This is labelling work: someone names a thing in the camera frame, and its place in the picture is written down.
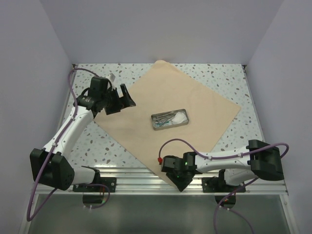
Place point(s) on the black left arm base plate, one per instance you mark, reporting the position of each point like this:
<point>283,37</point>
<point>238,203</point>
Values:
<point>105,184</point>

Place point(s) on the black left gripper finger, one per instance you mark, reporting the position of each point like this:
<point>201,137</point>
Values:
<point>126,99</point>
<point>112,109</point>

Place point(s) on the teal blade packet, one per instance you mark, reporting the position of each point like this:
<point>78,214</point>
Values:
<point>161,124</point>

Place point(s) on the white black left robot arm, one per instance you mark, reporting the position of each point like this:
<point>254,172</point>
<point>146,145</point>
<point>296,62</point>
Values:
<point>51,165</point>

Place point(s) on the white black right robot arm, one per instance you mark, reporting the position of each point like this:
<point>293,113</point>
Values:
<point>255,160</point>

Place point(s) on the beige cloth mat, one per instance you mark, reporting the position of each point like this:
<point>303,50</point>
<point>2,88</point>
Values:
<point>163,89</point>

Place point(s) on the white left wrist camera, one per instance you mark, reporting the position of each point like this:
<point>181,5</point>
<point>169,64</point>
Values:
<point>111,78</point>

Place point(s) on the metal tray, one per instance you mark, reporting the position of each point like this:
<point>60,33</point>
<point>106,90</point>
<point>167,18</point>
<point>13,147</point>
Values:
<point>170,120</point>

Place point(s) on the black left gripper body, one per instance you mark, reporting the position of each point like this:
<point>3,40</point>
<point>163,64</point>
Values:
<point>117,103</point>

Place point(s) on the steel hemostat forceps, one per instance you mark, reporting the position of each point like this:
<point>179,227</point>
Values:
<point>161,117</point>

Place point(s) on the aluminium rail frame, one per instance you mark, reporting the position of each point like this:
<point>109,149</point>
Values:
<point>97,149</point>

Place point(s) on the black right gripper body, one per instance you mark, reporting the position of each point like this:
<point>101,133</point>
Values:
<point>182,178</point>

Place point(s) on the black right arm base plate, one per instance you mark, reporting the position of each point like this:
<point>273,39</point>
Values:
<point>216,185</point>

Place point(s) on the white gauze pad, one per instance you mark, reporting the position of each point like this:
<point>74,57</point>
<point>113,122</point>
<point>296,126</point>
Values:
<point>180,117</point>

